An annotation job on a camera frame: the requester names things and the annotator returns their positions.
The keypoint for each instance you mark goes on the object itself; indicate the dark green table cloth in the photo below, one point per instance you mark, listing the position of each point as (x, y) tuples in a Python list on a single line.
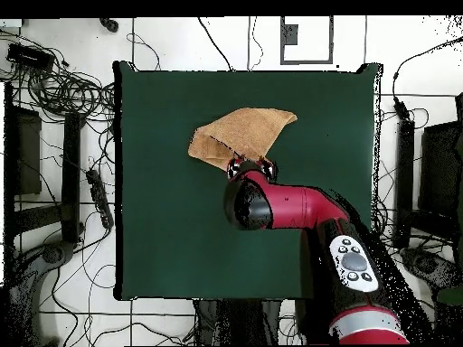
[(162, 235)]

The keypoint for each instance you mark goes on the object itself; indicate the black stand frame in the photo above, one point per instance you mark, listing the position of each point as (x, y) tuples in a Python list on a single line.
[(71, 173), (404, 180)]

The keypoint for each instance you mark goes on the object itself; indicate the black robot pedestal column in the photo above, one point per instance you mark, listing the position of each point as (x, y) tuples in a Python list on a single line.
[(238, 321)]

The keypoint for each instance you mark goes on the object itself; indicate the black rectangular box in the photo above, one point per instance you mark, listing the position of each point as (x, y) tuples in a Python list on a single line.
[(29, 56)]

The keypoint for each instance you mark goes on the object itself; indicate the tan terry towel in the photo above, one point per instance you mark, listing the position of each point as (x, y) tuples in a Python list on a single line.
[(246, 133)]

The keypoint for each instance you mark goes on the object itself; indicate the black power strip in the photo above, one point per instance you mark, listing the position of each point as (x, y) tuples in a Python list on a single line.
[(99, 197)]

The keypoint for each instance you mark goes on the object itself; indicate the grey square floor frame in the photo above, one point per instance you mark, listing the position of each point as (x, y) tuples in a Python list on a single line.
[(289, 36)]

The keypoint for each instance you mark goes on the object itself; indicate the small black plug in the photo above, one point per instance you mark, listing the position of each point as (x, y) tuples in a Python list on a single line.
[(109, 24)]

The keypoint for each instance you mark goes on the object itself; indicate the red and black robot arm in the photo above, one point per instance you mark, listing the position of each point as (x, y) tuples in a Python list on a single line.
[(296, 208)]

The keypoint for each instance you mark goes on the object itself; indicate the grey tripod base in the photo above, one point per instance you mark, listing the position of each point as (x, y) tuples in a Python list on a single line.
[(54, 255), (425, 264)]

